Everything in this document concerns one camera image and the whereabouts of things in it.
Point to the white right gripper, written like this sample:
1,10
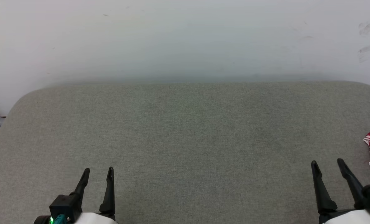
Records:
349,217

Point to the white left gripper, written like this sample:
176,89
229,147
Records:
94,219

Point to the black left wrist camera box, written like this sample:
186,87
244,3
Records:
65,205

